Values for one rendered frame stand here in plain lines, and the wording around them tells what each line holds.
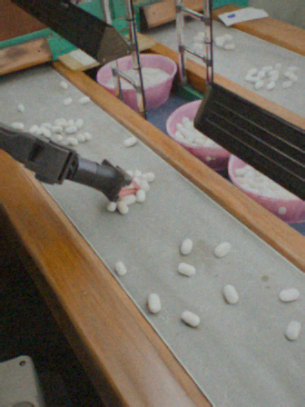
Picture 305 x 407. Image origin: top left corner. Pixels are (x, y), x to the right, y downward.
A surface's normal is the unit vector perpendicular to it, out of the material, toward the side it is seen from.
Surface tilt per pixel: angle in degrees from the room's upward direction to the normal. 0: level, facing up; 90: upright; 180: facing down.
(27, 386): 0
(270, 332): 0
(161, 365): 0
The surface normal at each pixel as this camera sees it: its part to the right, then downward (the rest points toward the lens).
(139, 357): -0.11, -0.78
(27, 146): -0.19, 0.06
